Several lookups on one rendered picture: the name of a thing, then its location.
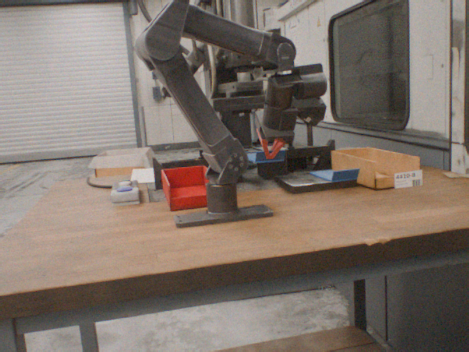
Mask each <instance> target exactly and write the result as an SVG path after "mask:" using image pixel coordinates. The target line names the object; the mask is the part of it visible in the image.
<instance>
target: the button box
mask: <svg viewBox="0 0 469 352"><path fill-rule="evenodd" d="M89 179H90V177H87V183H88V184H89V185H90V186H93V187H98V188H105V189H118V188H121V187H125V186H129V187H132V188H134V187H137V188H138V181H137V180H136V179H134V180H131V183H130V184H128V185H120V182H114V183H113V186H105V185H97V184H92V183H91V182H90V180H89Z"/></svg>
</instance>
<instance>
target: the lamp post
mask: <svg viewBox="0 0 469 352"><path fill-rule="evenodd" d="M303 123H306V139H307V146H313V126H311V125H310V124H308V122H306V121H303ZM315 164H316V161H314V156H309V157H308V160H307V161H306V165H315Z"/></svg>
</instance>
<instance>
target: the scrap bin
mask: <svg viewBox="0 0 469 352"><path fill-rule="evenodd" d="M207 170H208V168H205V166H204V165H203V166H189V167H188V168H174V169H167V170H161V177H162V184H163V190H164V193H165V197H166V199H167V203H168V205H169V207H170V211H171V212H175V211H181V210H187V209H194V208H201V207H208V206H207V198H206V189H205V184H206V183H209V180H208V179H205V178H204V175H205V173H206V171H207Z"/></svg>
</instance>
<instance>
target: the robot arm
mask: <svg viewBox="0 0 469 352"><path fill-rule="evenodd" d="M189 2H190V0H171V2H169V3H167V5H166V6H164V7H163V8H162V10H160V11H159V12H158V14H157V15H156V16H155V17H154V18H153V20H152V21H151V22H150V24H149V25H148V26H147V27H145V29H144V30H143V31H142V33H141V34H140V35H139V36H138V38H137V40H136V42H135V52H136V55H137V56H138V58H139V59H140V60H141V61H143V62H144V65H145V66H146V68H148V70H149V71H153V72H154V74H155V75H156V77H157V78H158V81H159V82H160V83H161V84H163V85H164V87H165V88H166V89H167V91H168V92H169V94H170V96H171V97H172V99H173V101H174V102H175V104H176V105H177V106H178V107H179V110H180V111H181V113H182V115H183V116H184V117H185V119H186V121H187V122H188V125H189V126H190V128H191V129H192V130H193V131H194V133H195V135H196V136H197V138H198V142H199V144H200V146H201V148H202V149H203V150H204V151H203V153H202V155H203V157H204V158H205V159H206V161H208V163H209V168H208V170H207V171H206V173H205V175H204V178H205V179H208V180H209V183H206V184H205V189H206V198H207V206H208V209H206V212H197V213H190V214H179V215H174V216H173V217H174V223H175V226H176V228H189V227H196V226H207V224H213V223H225V222H231V221H241V220H247V219H259V218H265V217H272V216H273V215H274V213H273V210H272V209H271V208H270V207H268V206H267V205H263V204H262V205H252V206H245V207H238V202H237V180H238V177H239V176H241V175H243V174H244V173H245V171H246V169H247V167H248V156H247V153H246V151H245V149H244V148H243V146H242V145H241V143H240V141H239V139H235V138H233V136H232V134H231V133H230V132H229V130H228V129H227V128H226V127H225V126H224V123H223V122H222V121H221V120H220V119H219V117H218V115H217V114H216V112H215V111H214V108H213V107H212V105H211V103H210V102H209V100H208V98H206V96H205V94H204V92H203V91H202V89H201V88H200V86H199V84H198V82H197V81H196V79H195V76H194V75H193V73H192V71H191V70H190V68H189V65H188V62H187V60H186V59H185V57H184V56H183V54H182V53H184V52H185V51H184V49H183V47H182V45H181V43H180V42H181V38H186V39H191V40H195V41H199V42H201V43H205V44H208V45H212V46H214V47H217V48H220V49H223V50H227V52H231V53H233V54H238V55H239V56H241V57H243V58H245V59H247V60H250V61H252V64H256V65H258V66H260V67H261V69H262V74H263V75H264V74H270V73H279V72H285V71H291V73H287V74H282V75H281V74H276V75H271V76H269V78H268V83H267V93H266V98H265V103H264V109H263V111H257V112H256V114H255V125H256V127H257V132H258V136H259V138H260V142H261V145H262V148H263V150H264V153H265V155H266V157H267V159H273V158H274V157H275V156H276V154H277V152H278V150H280V149H281V148H282V147H283V146H284V145H285V144H292V143H293V140H294V136H295V133H294V132H293V131H294V130H295V127H296V122H297V117H298V118H300V119H302V120H303V121H306V122H308V124H310V125H311V126H313V127H316V126H317V125H318V123H319V122H320V121H321V120H323V119H324V117H325V114H326V111H327V105H326V103H324V101H323V100H322V99H321V96H324V95H325V94H326V92H327V86H328V84H327V77H325V74H324V73H323V69H322V64H321V63H316V64H306V65H305V66H296V67H295V63H294V60H295V57H296V56H297V48H296V47H295V44H294V43H293V42H292V41H291V40H290V39H289V38H286V37H283V36H279V34H275V33H274V32H272V33H269V32H267V31H263V30H260V29H253V28H250V27H246V26H244V25H242V24H238V23H235V22H232V21H230V20H229V19H226V18H224V17H220V16H217V15H215V14H213V13H210V12H207V11H205V10H202V9H201V8H200V7H198V6H196V5H195V4H193V3H189ZM277 68H278V69H277ZM293 97H294V98H293ZM268 142H274V144H273V146H272V148H271V150H273V152H272V153H271V154H270V153H269V149H268V146H267V144H268Z"/></svg>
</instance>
